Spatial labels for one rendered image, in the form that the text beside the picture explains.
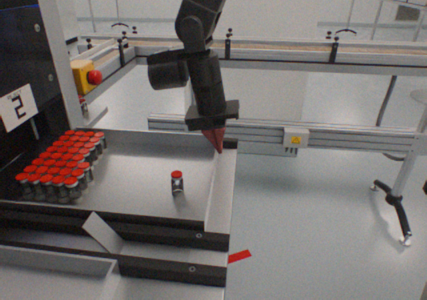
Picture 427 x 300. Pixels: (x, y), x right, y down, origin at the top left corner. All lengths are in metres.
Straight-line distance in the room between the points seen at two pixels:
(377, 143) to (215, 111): 1.26
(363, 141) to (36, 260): 1.50
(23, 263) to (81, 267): 0.09
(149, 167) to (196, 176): 0.10
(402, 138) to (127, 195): 1.43
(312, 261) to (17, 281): 1.36
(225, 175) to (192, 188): 0.08
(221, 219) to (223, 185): 0.09
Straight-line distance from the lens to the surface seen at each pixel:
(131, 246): 0.47
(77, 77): 0.80
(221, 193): 0.54
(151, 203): 0.53
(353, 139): 1.64
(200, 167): 0.60
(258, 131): 1.54
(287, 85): 2.07
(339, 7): 8.80
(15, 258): 0.50
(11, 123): 0.62
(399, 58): 1.51
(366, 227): 1.90
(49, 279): 0.47
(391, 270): 1.75
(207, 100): 0.53
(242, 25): 1.96
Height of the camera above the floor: 1.23
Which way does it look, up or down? 30 degrees down
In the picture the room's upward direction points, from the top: straight up
